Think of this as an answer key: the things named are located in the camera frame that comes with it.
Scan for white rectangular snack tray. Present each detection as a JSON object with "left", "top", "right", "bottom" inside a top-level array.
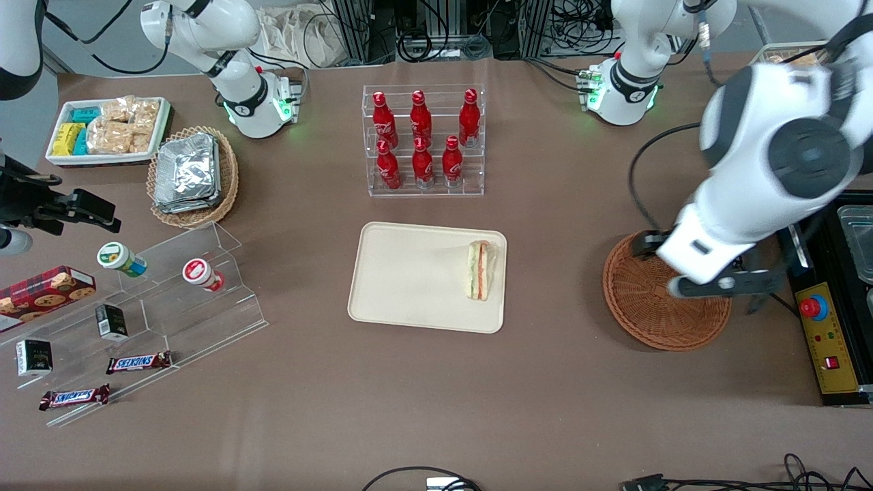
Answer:
[{"left": 45, "top": 97, "right": 172, "bottom": 167}]

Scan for brown round wicker basket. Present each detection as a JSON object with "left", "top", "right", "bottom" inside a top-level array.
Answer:
[{"left": 602, "top": 230, "right": 733, "bottom": 352}]

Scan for small black gold-print box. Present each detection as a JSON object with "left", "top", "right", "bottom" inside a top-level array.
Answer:
[{"left": 16, "top": 339, "right": 54, "bottom": 378}]

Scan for clear acrylic stepped shelf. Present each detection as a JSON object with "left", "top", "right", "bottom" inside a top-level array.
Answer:
[{"left": 0, "top": 222, "right": 269, "bottom": 429}]

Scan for red lid yogurt cup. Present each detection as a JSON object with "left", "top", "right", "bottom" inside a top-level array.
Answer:
[{"left": 182, "top": 258, "right": 225, "bottom": 293}]

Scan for yellow snack packet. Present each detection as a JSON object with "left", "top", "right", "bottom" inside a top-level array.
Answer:
[{"left": 53, "top": 123, "right": 85, "bottom": 157}]

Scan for clear plastic container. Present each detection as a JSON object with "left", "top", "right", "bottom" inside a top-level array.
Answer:
[{"left": 837, "top": 204, "right": 873, "bottom": 286}]

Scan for beige plastic tray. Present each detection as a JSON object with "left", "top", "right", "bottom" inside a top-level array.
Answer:
[{"left": 348, "top": 222, "right": 508, "bottom": 334}]

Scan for red plaid cookie box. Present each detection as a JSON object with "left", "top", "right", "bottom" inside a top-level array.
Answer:
[{"left": 0, "top": 265, "right": 98, "bottom": 334}]

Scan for black tangled cables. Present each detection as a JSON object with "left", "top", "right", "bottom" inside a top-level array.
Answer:
[{"left": 665, "top": 453, "right": 873, "bottom": 491}]

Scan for brown Snickers bar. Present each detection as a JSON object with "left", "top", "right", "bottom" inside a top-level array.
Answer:
[
  {"left": 106, "top": 351, "right": 173, "bottom": 376},
  {"left": 39, "top": 384, "right": 111, "bottom": 412}
]

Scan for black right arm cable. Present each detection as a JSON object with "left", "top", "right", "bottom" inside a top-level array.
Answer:
[{"left": 40, "top": 0, "right": 173, "bottom": 76}]

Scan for cream wire rack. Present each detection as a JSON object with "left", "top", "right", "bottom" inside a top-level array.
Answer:
[{"left": 750, "top": 41, "right": 841, "bottom": 67}]

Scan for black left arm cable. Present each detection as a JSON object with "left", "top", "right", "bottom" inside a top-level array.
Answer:
[{"left": 627, "top": 121, "right": 705, "bottom": 233}]

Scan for aluminium frame profile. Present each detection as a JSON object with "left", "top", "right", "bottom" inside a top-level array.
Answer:
[
  {"left": 333, "top": 0, "right": 374, "bottom": 66},
  {"left": 517, "top": 0, "right": 554, "bottom": 59}
]

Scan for green lid yogurt cup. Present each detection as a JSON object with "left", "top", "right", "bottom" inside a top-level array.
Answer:
[{"left": 96, "top": 241, "right": 148, "bottom": 278}]

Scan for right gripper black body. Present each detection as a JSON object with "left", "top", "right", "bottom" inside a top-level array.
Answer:
[{"left": 0, "top": 154, "right": 63, "bottom": 234}]

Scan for black background cable bundle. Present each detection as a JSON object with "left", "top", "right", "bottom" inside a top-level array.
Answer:
[{"left": 394, "top": 24, "right": 493, "bottom": 63}]

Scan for crumpled clear plastic bag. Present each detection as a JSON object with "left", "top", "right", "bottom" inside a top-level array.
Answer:
[{"left": 256, "top": 5, "right": 350, "bottom": 70}]

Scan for red cola bottle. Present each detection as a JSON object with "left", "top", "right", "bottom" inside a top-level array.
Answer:
[
  {"left": 410, "top": 89, "right": 433, "bottom": 145},
  {"left": 376, "top": 140, "right": 402, "bottom": 191},
  {"left": 458, "top": 89, "right": 481, "bottom": 148},
  {"left": 412, "top": 136, "right": 435, "bottom": 190},
  {"left": 442, "top": 135, "right": 464, "bottom": 189},
  {"left": 372, "top": 91, "right": 399, "bottom": 147}
]

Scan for light tan wicker basket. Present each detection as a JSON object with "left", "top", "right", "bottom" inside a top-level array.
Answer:
[{"left": 147, "top": 126, "right": 240, "bottom": 229}]

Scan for silver foil packet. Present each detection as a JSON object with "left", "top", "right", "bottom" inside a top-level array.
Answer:
[
  {"left": 156, "top": 140, "right": 224, "bottom": 214},
  {"left": 153, "top": 133, "right": 219, "bottom": 209}
]

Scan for black looped cable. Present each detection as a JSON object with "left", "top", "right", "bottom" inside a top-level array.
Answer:
[{"left": 361, "top": 466, "right": 482, "bottom": 491}]

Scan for triangle sandwich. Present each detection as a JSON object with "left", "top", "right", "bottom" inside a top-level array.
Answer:
[{"left": 467, "top": 239, "right": 498, "bottom": 302}]

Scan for small black barcode box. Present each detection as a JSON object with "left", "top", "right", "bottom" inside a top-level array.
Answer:
[{"left": 95, "top": 304, "right": 130, "bottom": 342}]

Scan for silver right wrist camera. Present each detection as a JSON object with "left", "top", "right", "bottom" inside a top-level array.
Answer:
[{"left": 0, "top": 228, "right": 33, "bottom": 257}]

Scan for black machine with yellow panel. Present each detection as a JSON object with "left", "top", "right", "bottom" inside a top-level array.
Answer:
[{"left": 778, "top": 191, "right": 873, "bottom": 408}]

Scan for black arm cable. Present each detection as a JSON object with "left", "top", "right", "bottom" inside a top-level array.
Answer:
[
  {"left": 627, "top": 121, "right": 705, "bottom": 233},
  {"left": 40, "top": 0, "right": 173, "bottom": 76}
]

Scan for clear acrylic bottle rack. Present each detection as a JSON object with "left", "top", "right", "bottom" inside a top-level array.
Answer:
[{"left": 362, "top": 84, "right": 486, "bottom": 198}]

